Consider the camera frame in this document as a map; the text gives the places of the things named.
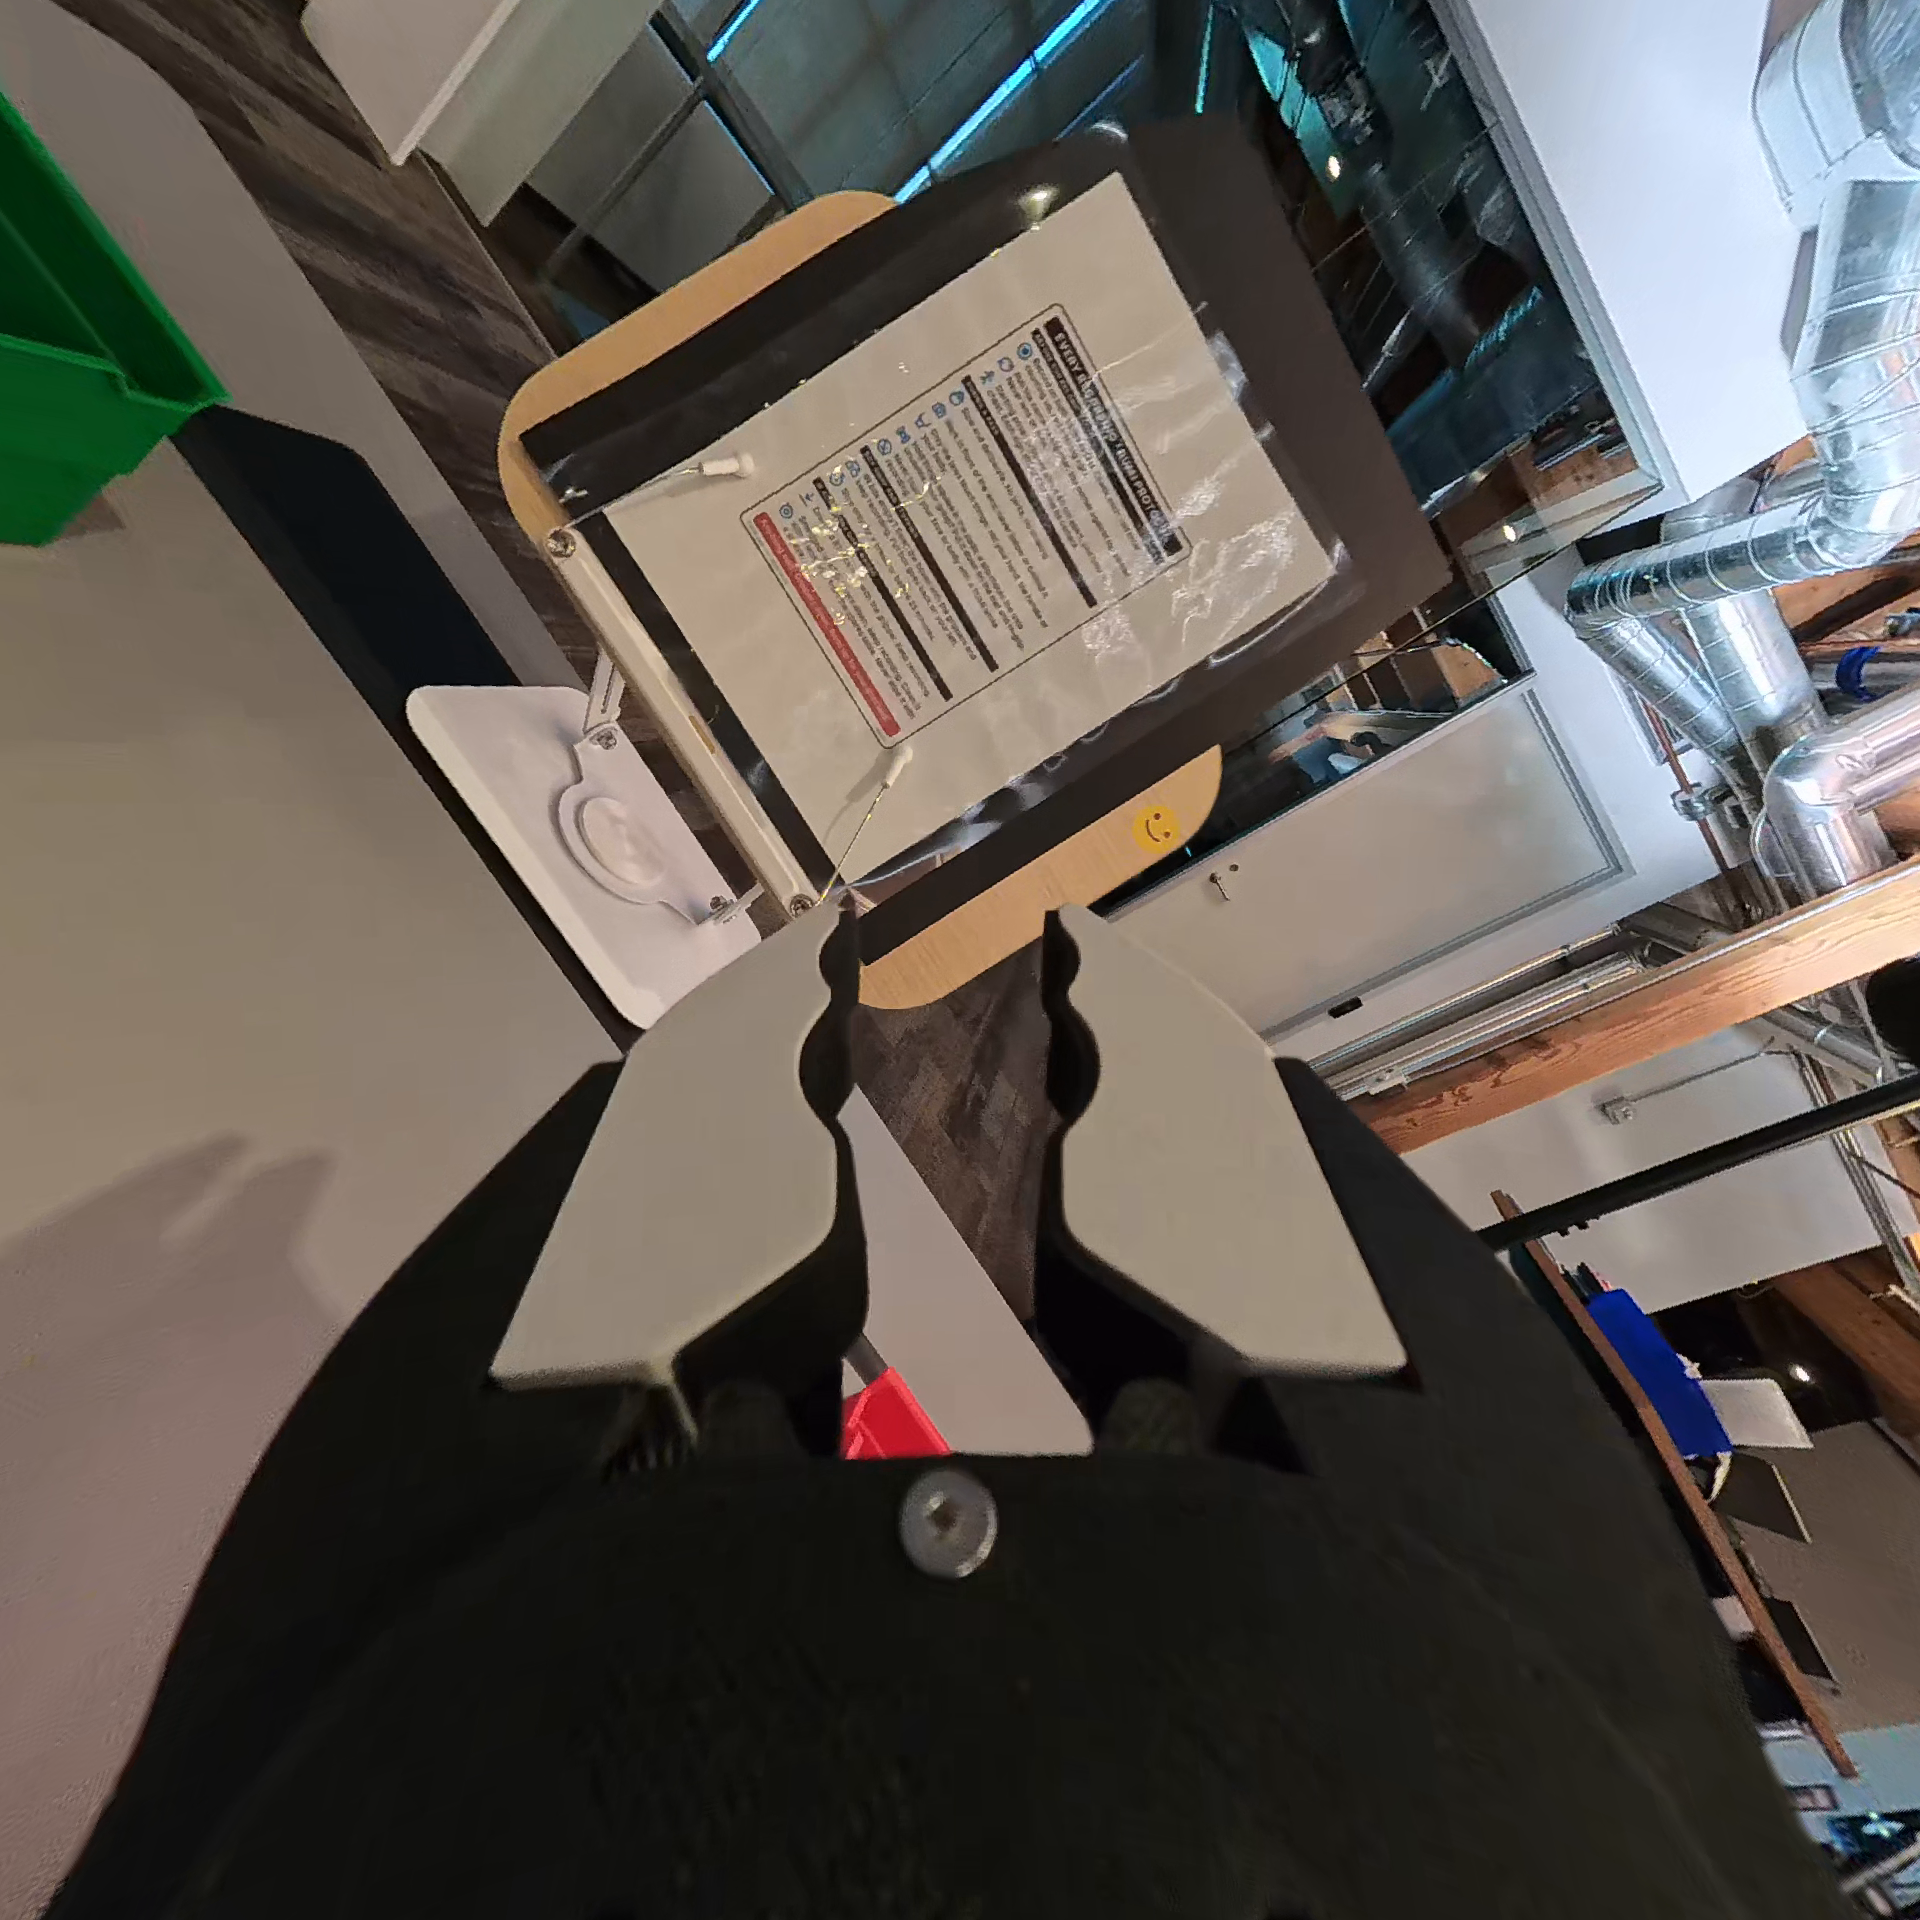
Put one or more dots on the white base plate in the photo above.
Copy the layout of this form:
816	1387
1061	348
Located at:
510	796

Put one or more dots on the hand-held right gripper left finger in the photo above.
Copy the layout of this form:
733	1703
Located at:
674	1200

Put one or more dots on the black pole stand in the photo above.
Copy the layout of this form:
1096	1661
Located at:
1725	1152

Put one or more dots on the blue plastic bin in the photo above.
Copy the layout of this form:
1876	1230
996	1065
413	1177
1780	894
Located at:
1652	1382

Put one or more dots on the green plastic bin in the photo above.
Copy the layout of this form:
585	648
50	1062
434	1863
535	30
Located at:
77	329

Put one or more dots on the wooden post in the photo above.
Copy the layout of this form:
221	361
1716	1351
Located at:
1652	1005

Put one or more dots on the wooden desk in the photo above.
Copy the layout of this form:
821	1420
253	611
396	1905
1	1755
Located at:
1695	1501

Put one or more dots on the acrylic instruction sign holder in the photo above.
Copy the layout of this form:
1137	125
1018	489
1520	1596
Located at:
975	495

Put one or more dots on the yellow smiley sticker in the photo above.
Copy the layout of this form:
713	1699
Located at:
1158	830

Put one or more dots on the rounded wooden board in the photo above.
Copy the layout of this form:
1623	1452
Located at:
961	968

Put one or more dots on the dark desk inset panel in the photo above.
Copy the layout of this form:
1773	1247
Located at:
346	556

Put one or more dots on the silver air ducts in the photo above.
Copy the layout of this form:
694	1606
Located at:
1861	300

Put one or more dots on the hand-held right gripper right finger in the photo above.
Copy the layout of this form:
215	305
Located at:
1215	1200

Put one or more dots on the red plastic bin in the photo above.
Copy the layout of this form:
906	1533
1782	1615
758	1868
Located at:
887	1424

